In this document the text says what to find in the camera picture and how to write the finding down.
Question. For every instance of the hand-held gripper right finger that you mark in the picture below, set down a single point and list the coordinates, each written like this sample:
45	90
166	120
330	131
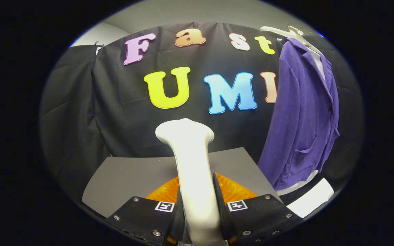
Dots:
221	215

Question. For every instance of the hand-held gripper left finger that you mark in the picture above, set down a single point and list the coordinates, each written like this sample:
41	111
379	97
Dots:
179	222

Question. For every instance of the white garment steamer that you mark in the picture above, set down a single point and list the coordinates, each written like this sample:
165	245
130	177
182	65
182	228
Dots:
193	177

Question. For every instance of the white clothes hanger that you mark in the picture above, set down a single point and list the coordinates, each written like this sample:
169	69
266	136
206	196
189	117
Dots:
292	33

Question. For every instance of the grey cabinet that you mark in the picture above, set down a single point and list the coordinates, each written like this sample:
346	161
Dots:
132	177

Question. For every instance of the white paper sheet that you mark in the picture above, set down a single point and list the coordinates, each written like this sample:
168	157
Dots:
311	198

